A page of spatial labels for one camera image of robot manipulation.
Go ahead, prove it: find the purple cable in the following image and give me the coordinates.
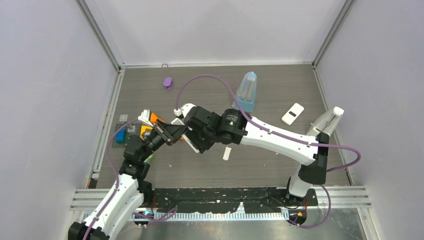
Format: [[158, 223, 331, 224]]
[[174, 74, 362, 173], [82, 118, 142, 240]]

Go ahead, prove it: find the white battery cover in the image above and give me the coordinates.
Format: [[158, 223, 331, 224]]
[[222, 146, 232, 161]]

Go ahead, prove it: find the green owl toy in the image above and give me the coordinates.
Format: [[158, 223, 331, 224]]
[[143, 153, 155, 165]]

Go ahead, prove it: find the white remote control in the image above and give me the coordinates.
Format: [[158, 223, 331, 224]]
[[171, 117, 200, 154]]

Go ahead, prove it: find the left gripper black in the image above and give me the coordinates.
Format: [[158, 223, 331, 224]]
[[140, 119, 187, 161]]

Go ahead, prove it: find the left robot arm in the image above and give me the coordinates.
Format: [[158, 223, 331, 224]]
[[67, 120, 187, 240]]

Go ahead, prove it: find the yellow tape measure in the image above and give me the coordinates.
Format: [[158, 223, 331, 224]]
[[139, 125, 153, 140]]

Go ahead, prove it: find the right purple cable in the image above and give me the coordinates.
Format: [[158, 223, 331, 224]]
[[174, 74, 362, 173]]

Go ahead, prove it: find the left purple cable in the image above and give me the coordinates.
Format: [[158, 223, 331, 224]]
[[82, 118, 142, 240]]

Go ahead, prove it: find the purple cap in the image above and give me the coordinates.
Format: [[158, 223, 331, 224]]
[[163, 77, 173, 90]]

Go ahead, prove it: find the blue lego brick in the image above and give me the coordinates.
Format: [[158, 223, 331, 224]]
[[114, 128, 127, 144]]

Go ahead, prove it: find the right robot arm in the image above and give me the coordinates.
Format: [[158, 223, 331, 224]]
[[180, 103, 330, 205]]

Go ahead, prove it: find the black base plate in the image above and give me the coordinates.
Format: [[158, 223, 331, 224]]
[[150, 187, 318, 214]]

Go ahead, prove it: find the small white remote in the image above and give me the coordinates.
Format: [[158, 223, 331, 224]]
[[281, 103, 305, 126]]

